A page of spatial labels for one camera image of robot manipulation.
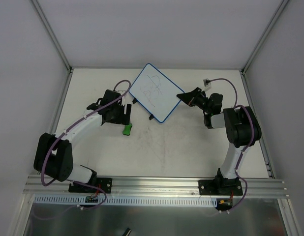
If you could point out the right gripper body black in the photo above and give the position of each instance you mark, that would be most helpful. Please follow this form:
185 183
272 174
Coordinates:
194 98

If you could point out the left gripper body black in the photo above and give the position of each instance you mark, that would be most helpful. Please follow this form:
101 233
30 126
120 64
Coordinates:
121 114

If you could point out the green bone-shaped eraser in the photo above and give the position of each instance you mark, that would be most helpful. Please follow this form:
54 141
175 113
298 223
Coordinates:
127 130

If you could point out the blue-framed whiteboard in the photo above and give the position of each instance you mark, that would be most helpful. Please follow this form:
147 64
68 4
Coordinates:
155 92

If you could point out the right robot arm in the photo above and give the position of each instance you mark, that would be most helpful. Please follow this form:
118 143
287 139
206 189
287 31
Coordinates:
242 131

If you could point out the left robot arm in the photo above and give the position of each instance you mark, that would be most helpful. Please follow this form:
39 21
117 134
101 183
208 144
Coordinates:
54 154

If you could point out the black object bottom edge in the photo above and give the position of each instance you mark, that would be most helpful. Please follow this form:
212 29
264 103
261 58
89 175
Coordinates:
127 232

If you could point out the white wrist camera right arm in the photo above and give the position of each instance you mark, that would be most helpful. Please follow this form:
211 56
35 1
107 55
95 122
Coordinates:
207 84

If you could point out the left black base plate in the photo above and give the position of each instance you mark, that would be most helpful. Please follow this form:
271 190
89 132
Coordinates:
104 183

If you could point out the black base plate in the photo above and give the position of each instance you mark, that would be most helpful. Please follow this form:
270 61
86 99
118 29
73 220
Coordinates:
225 188
104 183

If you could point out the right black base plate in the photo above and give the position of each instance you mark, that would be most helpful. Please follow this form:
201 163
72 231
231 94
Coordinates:
225 188

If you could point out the aluminium corner post left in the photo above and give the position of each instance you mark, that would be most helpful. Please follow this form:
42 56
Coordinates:
48 28

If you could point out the aluminium corner post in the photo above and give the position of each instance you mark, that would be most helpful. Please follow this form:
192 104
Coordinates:
48 28
266 32

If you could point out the aluminium mounting rail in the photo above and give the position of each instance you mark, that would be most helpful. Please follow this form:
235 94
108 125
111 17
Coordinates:
163 187

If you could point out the white slotted cable duct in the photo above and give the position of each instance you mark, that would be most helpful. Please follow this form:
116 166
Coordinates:
126 201

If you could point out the aluminium corner post right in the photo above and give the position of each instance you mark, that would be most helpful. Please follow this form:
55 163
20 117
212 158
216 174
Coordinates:
266 32

